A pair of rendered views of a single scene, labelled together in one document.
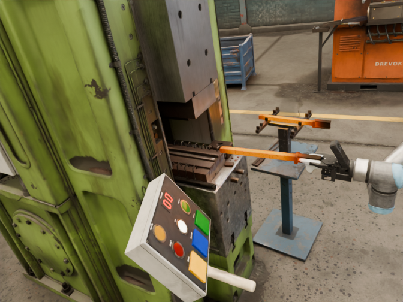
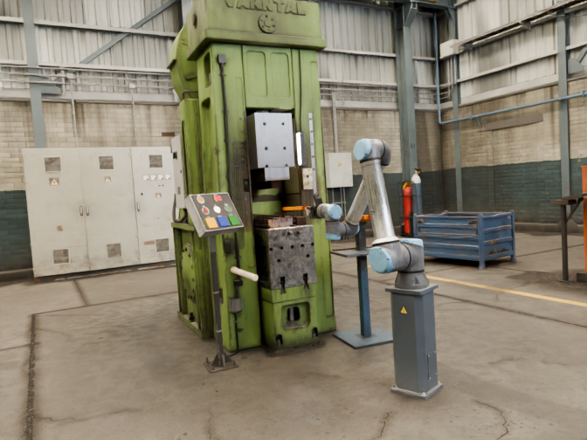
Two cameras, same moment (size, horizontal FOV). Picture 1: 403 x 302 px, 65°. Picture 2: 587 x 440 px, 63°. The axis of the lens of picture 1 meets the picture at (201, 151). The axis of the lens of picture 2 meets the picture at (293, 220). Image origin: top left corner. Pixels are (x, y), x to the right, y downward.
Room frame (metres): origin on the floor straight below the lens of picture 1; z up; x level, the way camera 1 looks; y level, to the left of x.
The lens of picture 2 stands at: (-1.72, -1.98, 1.18)
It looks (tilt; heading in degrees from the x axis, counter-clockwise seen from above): 3 degrees down; 31
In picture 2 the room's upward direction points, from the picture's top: 4 degrees counter-clockwise
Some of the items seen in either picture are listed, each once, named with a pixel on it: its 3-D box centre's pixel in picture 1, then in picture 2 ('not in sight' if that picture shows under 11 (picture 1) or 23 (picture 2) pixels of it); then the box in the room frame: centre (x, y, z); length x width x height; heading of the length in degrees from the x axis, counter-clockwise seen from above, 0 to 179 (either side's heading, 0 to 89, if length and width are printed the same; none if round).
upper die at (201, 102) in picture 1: (166, 97); (266, 175); (1.45, 0.12, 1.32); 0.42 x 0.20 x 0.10; 56
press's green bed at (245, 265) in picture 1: (204, 248); (281, 309); (1.50, 0.10, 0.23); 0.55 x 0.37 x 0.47; 56
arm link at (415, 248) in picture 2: not in sight; (409, 253); (0.93, -1.15, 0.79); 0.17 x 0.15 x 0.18; 158
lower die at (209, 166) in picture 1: (180, 161); (269, 221); (1.45, 0.12, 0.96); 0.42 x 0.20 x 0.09; 56
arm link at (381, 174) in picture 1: (384, 174); (331, 211); (0.95, -0.67, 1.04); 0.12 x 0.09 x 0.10; 56
